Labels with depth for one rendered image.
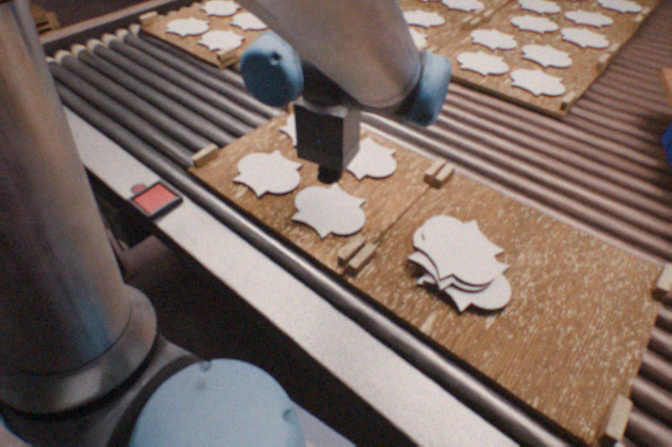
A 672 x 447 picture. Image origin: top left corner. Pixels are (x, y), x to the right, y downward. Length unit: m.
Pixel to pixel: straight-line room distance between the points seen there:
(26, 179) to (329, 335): 0.51
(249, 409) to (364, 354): 0.34
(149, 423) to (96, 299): 0.09
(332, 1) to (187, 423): 0.29
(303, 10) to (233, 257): 0.61
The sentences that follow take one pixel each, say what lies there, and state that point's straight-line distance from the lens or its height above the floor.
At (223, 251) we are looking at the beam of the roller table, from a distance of 0.80.
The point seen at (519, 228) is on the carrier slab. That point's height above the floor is 0.94.
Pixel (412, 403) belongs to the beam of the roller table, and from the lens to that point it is 0.66.
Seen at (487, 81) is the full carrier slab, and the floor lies 0.94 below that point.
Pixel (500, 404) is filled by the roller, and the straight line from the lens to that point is 0.68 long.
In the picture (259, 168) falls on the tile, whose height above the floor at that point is 0.95.
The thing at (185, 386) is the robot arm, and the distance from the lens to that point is 0.37.
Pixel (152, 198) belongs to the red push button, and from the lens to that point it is 0.92.
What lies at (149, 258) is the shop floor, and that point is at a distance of 2.09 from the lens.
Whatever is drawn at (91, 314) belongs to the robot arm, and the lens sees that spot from 0.34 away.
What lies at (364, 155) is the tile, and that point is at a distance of 0.92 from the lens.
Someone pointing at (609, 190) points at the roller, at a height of 0.91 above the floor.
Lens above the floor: 1.52
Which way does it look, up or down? 44 degrees down
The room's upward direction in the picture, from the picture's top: straight up
